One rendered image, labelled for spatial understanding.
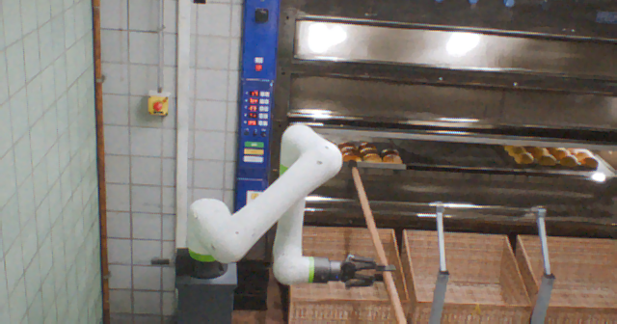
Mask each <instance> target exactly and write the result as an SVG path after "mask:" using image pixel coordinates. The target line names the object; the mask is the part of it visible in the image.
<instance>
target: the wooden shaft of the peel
mask: <svg viewBox="0 0 617 324"><path fill-rule="evenodd" d="M351 173H352V176H353V179H354V182H355V186H356V189H357V193H358V196H359V199H360V203H362V209H363V213H364V216H365V219H366V222H367V226H368V229H369V232H370V236H371V239H372V242H373V247H374V250H375V253H376V257H377V259H378V263H379V264H385V265H388V262H387V259H386V256H385V253H384V250H383V246H382V242H380V239H379V236H378V233H377V230H376V228H375V225H374V221H373V218H372V215H371V211H370V208H369V205H368V201H367V198H366V195H365V193H364V190H363V187H362V181H361V180H360V177H359V174H358V171H357V169H356V168H353V169H352V170H351ZM381 273H383V277H384V280H385V283H386V288H387V291H388V294H389V299H390V302H391V307H392V310H393V313H394V317H395V320H396V323H397V324H407V321H406V318H405V314H403V311H402V309H401V305H400V302H399V299H398V296H397V293H396V290H395V287H394V284H393V279H392V276H391V273H390V272H385V271H381Z"/></svg>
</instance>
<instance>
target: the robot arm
mask: <svg viewBox="0 0 617 324"><path fill-rule="evenodd" d="M340 167H342V154H340V152H339V150H338V149H337V148H336V146H335V145H334V144H332V143H330V142H328V141H326V140H324V139H323V138H320V137H319V136H317V135H316V134H315V133H314V132H313V131H312V130H311V129H309V127H308V126H306V125H303V124H295V125H292V126H290V127H289V129H287V130H286V131H285V133H283V135H282V142H281V157H280V178H278V179H277V180H276V181H275V182H274V183H273V184H272V186H271V187H269V188H268V189H267V190H266V191H264V192H263V193H261V194H260V195H259V196H258V197H256V198H255V199H254V200H253V201H251V202H250V204H248V205H247V206H246V207H243V208H242V209H241V210H239V211H238V212H236V213H235V214H233V215H232V216H231V214H230V212H229V210H228V208H227V207H226V206H225V204H224V203H223V202H221V201H218V200H215V199H200V200H197V201H195V202H193V203H192V204H191V206H190V208H189V231H188V248H176V253H175V256H170V258H152V259H151V264H170V268H172V269H175V272H176V275H177V276H183V275H185V274H187V273H188V274H189V275H190V276H192V277H195V278H198V279H215V278H218V277H221V276H223V275H225V274H226V272H227V271H228V265H229V264H231V263H232V262H235V261H237V260H239V259H240V258H241V257H242V256H244V255H245V254H246V253H247V252H248V251H249V250H250V249H251V248H252V247H253V245H254V244H255V242H256V241H257V239H258V238H259V237H260V236H261V235H262V234H263V233H265V232H266V231H267V230H268V229H270V228H271V227H272V226H273V225H274V224H275V222H276V221H277V220H278V226H277V232H276V237H275V241H274V246H273V256H274V265H273V274H274V276H275V278H276V279H277V281H278V282H280V284H284V285H294V284H327V283H328V281H330V282H338V281H341V282H344V283H345V287H346V289H348V288H351V287H368V286H373V282H383V281H384V277H383V274H374V276H373V275H372V276H371V275H365V274H359V273H356V272H357V271H360V270H371V269H375V270H376V271H385V272H395V267H394V266H387V265H385V264H377V263H375V258H374V257H366V256H353V255H351V254H349V255H348V258H347V259H345V260H333V259H330V260H329V259H328V258H327V257H317V256H301V235H302V221H304V212H305V206H306V200H307V195H308V194H309V193H310V192H312V191H313V190H314V189H316V188H317V187H319V186H320V185H321V183H324V182H325V181H327V180H328V179H330V178H331V177H333V176H335V175H336V174H337V173H338V171H339V169H340ZM350 261H356V263H364V264H351V263H350ZM351 279H353V280H357V281H349V280H351Z"/></svg>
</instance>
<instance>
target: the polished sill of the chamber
mask: <svg viewBox="0 0 617 324"><path fill-rule="evenodd" d="M357 168H358V174H359V175H376V176H414V177H432V178H452V179H471V180H490V181H509V182H526V183H546V184H565V185H582V186H602V187H617V176H601V175H565V174H547V173H529V172H511V171H493V170H475V169H456V168H437V166H428V167H419V166H418V165H407V167H406V170H397V169H378V168H359V167H357ZM338 173H339V174H351V173H350V170H349V167H340V169H339V171H338Z"/></svg>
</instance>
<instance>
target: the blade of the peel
mask: <svg viewBox="0 0 617 324"><path fill-rule="evenodd" d="M331 141H333V142H335V143H336V148H337V146H338V144H339V143H342V142H344V141H348V140H331ZM350 142H352V143H354V144H355V145H356V147H357V150H358V146H360V145H361V144H362V143H366V141H350ZM368 143H372V144H373V145H375V147H376V150H377V152H378V154H379V155H381V153H382V152H383V151H384V150H386V149H393V150H395V151H396V152H397V153H398V151H397V149H396V148H395V145H394V144H393V143H385V142H368ZM398 155H400V158H401V159H402V163H384V162H383V159H382V162H364V161H356V164H357V167H359V168H378V169H397V170H406V167H407V164H406V162H405V160H404V159H403V157H402V156H401V154H400V153H398ZM362 160H363V158H362ZM342 167H349V161H345V160H342Z"/></svg>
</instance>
